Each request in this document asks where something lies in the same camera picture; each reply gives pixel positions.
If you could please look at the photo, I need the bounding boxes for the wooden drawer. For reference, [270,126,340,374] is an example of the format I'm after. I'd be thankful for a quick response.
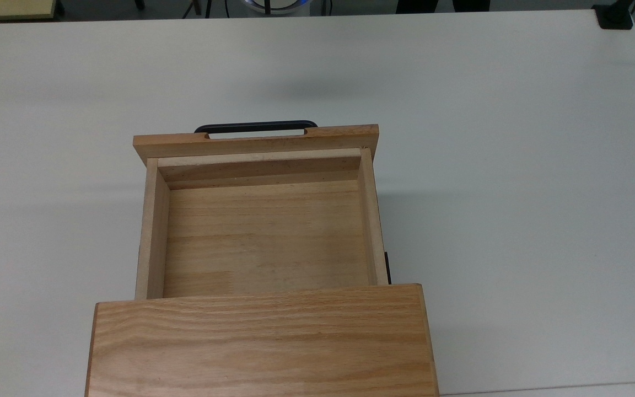
[133,124,389,301]

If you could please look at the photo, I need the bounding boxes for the wooden cabinet body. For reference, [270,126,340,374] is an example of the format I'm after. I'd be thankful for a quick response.
[85,283,440,397]

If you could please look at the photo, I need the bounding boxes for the black table clamp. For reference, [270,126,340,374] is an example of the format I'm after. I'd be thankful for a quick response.
[593,0,635,30]

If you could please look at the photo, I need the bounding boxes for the light wooden board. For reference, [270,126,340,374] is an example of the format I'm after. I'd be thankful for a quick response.
[0,0,58,23]

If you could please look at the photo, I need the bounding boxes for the black drawer handle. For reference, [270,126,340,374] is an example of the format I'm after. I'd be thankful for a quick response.
[194,121,319,139]

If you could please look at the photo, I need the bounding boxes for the robot base with blue ring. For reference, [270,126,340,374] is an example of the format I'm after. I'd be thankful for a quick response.
[239,0,311,16]

